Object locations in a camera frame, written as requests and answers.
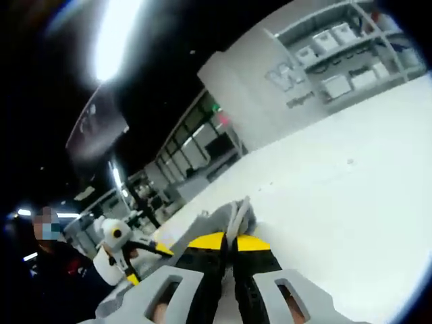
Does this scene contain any hanging dark screen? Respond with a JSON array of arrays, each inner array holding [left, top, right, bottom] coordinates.
[[65, 86, 131, 163]]

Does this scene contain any long ceiling light strip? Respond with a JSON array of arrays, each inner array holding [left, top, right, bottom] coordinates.
[[92, 0, 146, 82]]

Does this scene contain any grey metal shelving unit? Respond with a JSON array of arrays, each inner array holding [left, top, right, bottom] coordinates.
[[263, 0, 428, 114]]

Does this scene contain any dark grey towel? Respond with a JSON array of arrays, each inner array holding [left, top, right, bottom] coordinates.
[[168, 197, 261, 271]]

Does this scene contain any black framed glass partition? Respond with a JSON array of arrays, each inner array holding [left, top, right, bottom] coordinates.
[[144, 89, 249, 190]]

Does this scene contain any row of white storage boxes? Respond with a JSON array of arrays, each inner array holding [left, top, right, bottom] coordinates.
[[295, 23, 392, 97]]

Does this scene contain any person with face mask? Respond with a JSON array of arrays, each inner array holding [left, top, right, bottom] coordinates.
[[20, 241, 114, 321]]

